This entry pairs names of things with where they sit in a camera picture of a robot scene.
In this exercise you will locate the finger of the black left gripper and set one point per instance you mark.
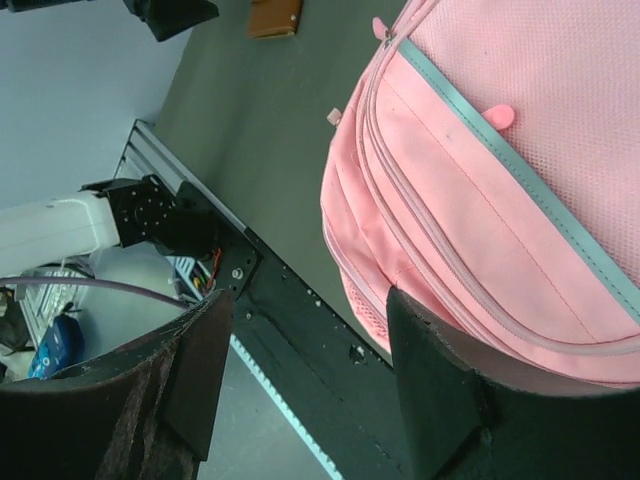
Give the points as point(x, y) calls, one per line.
point(168, 18)

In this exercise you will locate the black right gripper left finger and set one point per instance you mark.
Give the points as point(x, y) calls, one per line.
point(145, 410)

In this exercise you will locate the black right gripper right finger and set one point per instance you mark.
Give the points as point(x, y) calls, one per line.
point(473, 412)

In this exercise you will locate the brown leather wallet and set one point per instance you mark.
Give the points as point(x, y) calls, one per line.
point(273, 18)

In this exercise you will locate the pink student backpack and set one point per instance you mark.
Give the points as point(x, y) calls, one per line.
point(487, 164)

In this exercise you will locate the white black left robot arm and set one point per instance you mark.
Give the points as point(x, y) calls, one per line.
point(90, 219)

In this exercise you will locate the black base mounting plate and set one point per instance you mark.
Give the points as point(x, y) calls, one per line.
point(342, 391)

